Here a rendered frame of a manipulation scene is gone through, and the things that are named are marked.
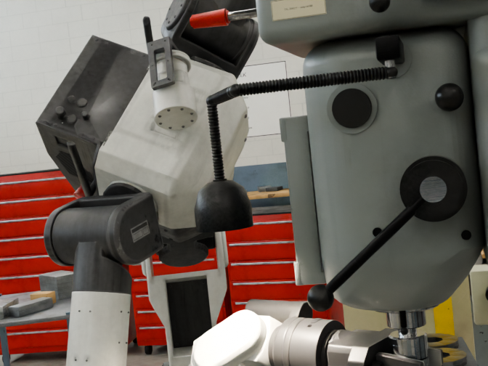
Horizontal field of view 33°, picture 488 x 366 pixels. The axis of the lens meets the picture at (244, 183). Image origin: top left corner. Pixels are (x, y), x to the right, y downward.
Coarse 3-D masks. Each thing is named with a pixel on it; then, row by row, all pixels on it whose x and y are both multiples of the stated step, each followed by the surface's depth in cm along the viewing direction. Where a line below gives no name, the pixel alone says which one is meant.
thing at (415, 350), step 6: (426, 342) 100; (390, 348) 101; (396, 348) 100; (402, 348) 99; (408, 348) 99; (414, 348) 99; (420, 348) 99; (426, 348) 100; (396, 354) 100; (402, 354) 99; (408, 354) 99; (414, 354) 99; (420, 354) 99; (426, 354) 100; (420, 360) 99; (426, 360) 100
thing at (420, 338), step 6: (396, 330) 103; (420, 330) 102; (390, 336) 101; (396, 336) 100; (402, 336) 100; (408, 336) 99; (414, 336) 99; (420, 336) 99; (426, 336) 100; (390, 342) 101; (396, 342) 99; (402, 342) 99; (408, 342) 99; (414, 342) 99; (420, 342) 99
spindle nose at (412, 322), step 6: (414, 312) 99; (420, 312) 99; (390, 318) 100; (396, 318) 99; (408, 318) 99; (414, 318) 99; (420, 318) 99; (390, 324) 100; (396, 324) 99; (408, 324) 99; (414, 324) 99; (420, 324) 99
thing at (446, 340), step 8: (432, 336) 148; (440, 336) 147; (448, 336) 146; (432, 344) 142; (440, 344) 142; (448, 344) 141; (456, 344) 143; (464, 344) 145; (448, 352) 136; (456, 352) 136; (464, 352) 135; (448, 360) 132; (456, 360) 132; (464, 360) 133; (472, 360) 135
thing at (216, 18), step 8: (192, 16) 114; (200, 16) 114; (208, 16) 113; (216, 16) 113; (224, 16) 113; (232, 16) 113; (240, 16) 113; (248, 16) 112; (256, 16) 112; (192, 24) 114; (200, 24) 114; (208, 24) 114; (216, 24) 113; (224, 24) 113
